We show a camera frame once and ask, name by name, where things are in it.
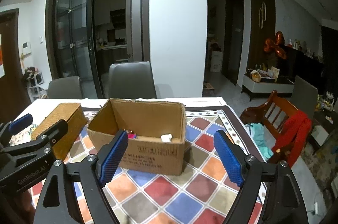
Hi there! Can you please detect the shiny candy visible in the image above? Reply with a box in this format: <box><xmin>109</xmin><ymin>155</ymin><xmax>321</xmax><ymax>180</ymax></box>
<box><xmin>126</xmin><ymin>131</ymin><xmax>137</xmax><ymax>139</ymax></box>

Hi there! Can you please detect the woven wicker basket box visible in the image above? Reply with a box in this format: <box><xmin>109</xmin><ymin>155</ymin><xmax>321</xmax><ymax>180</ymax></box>
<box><xmin>31</xmin><ymin>103</ymin><xmax>87</xmax><ymax>160</ymax></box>

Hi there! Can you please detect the white shoe rack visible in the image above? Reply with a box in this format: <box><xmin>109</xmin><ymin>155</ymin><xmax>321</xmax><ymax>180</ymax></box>
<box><xmin>21</xmin><ymin>66</ymin><xmax>48</xmax><ymax>102</ymax></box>

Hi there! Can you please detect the red fu poster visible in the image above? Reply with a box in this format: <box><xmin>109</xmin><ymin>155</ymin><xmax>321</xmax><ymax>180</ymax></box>
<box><xmin>0</xmin><ymin>34</ymin><xmax>5</xmax><ymax>77</ymax></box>

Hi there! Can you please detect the grey dining chair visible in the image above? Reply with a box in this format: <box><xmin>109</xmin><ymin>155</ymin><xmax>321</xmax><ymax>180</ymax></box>
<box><xmin>108</xmin><ymin>61</ymin><xmax>157</xmax><ymax>99</ymax></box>
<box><xmin>48</xmin><ymin>76</ymin><xmax>83</xmax><ymax>99</ymax></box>

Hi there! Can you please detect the red garment on chair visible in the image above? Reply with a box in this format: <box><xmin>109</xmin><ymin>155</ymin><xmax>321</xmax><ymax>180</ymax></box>
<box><xmin>272</xmin><ymin>110</ymin><xmax>312</xmax><ymax>167</ymax></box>

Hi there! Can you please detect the teal cloth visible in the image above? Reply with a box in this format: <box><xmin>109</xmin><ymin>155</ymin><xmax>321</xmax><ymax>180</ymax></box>
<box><xmin>245</xmin><ymin>123</ymin><xmax>273</xmax><ymax>161</ymax></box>

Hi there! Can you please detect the colourful patterned tablecloth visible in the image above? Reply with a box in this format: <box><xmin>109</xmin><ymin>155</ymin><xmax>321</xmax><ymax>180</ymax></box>
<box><xmin>7</xmin><ymin>96</ymin><xmax>268</xmax><ymax>224</ymax></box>

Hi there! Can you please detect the red wooden chair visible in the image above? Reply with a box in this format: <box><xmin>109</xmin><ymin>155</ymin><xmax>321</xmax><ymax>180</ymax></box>
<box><xmin>240</xmin><ymin>91</ymin><xmax>299</xmax><ymax>163</ymax></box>

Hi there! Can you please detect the brown cardboard box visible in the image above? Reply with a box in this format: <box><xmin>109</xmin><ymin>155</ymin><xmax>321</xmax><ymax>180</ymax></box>
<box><xmin>87</xmin><ymin>99</ymin><xmax>187</xmax><ymax>175</ymax></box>

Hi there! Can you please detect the white snack in box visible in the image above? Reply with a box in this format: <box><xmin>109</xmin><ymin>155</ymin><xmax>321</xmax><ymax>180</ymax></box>
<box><xmin>160</xmin><ymin>133</ymin><xmax>172</xmax><ymax>143</ymax></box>

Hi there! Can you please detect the white low cabinet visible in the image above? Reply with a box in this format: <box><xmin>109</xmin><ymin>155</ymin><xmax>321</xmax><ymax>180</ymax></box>
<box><xmin>241</xmin><ymin>75</ymin><xmax>294</xmax><ymax>100</ymax></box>

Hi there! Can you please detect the black sliding glass door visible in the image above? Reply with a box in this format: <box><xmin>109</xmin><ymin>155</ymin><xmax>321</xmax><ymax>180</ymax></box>
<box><xmin>45</xmin><ymin>0</ymin><xmax>107</xmax><ymax>99</ymax></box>

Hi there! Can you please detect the red foil balloon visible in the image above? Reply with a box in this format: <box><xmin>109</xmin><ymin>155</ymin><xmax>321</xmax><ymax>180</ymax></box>
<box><xmin>263</xmin><ymin>31</ymin><xmax>286</xmax><ymax>60</ymax></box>

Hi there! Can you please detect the wall intercom panel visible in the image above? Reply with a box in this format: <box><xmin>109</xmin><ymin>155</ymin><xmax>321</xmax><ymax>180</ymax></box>
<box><xmin>22</xmin><ymin>41</ymin><xmax>31</xmax><ymax>57</ymax></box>

